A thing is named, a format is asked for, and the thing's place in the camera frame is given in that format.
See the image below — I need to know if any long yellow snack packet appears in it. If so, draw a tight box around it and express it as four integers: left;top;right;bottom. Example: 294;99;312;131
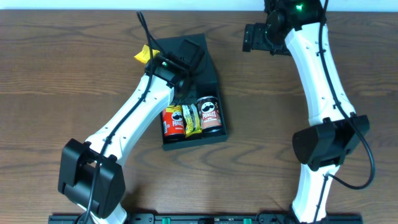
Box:
185;129;202;138

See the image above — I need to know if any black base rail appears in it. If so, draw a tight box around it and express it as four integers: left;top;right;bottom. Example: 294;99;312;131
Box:
48;213;363;224

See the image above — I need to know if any green yellow snack packet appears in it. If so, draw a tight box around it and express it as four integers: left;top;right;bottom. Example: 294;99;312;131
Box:
182;104;201;133

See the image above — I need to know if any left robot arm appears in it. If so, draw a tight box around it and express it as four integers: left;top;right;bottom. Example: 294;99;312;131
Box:
58;53;203;223

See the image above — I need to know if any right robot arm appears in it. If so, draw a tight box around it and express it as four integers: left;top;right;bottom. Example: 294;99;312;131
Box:
243;0;370;223

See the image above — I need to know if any small yellow snack packet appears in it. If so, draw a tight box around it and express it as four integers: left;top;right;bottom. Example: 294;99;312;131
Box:
134;45;150;64

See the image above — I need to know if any dark Pringles can red lid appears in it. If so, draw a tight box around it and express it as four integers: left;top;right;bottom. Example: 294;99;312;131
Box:
197;96;223;133

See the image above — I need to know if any black gift box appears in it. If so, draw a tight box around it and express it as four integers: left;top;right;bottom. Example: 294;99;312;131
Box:
150;34;228;151

